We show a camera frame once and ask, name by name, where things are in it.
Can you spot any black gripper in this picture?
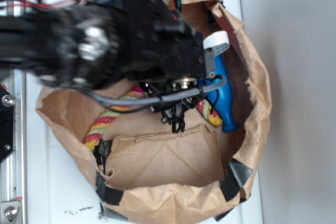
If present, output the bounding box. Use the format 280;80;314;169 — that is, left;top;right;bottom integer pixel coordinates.
86;0;215;89

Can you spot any multicolored twisted rope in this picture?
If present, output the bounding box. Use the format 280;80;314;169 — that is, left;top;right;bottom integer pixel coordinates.
83;86;223;152

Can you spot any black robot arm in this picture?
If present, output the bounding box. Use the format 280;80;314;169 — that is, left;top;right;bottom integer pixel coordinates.
1;0;215;90

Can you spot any blue plastic bowling pin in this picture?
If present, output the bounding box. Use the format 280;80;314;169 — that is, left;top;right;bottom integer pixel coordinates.
196;55;238;132

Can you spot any brown paper bag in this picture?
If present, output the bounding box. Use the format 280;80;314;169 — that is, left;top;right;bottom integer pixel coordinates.
36;0;272;223

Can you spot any grey braided cable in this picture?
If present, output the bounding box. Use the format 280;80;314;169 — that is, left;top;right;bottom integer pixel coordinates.
89;74;228;107

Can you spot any white flat ribbon cable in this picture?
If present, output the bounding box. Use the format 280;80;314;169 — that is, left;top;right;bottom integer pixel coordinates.
203;30;229;57

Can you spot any aluminium extrusion rail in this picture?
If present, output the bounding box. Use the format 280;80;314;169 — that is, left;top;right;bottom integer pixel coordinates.
1;68;27;223

